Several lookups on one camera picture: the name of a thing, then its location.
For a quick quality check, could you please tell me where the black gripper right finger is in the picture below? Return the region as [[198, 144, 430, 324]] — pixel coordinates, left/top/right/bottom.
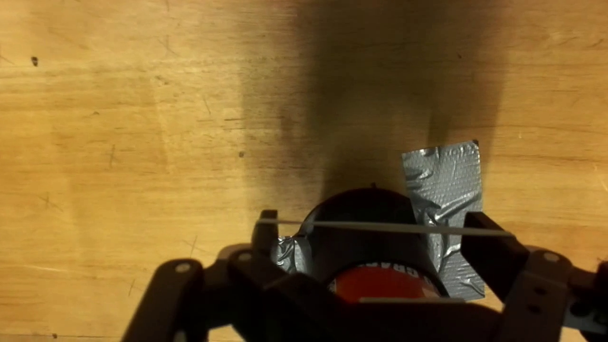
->
[[463, 208, 608, 342]]

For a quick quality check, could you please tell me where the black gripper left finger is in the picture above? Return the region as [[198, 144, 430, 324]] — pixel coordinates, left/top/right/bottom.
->
[[122, 208, 331, 342]]

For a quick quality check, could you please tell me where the thin rubber band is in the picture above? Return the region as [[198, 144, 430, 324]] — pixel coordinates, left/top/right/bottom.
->
[[257, 216, 518, 239]]

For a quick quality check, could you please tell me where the dark cup with orange label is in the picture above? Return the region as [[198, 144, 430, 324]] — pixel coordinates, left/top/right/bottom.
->
[[295, 184, 451, 303]]

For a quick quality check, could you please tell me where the small grey duct tape piece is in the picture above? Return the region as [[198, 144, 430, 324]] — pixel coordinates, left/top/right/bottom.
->
[[271, 233, 316, 277]]

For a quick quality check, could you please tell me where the large grey duct tape piece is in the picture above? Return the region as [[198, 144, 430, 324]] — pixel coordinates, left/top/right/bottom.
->
[[400, 138, 489, 299]]

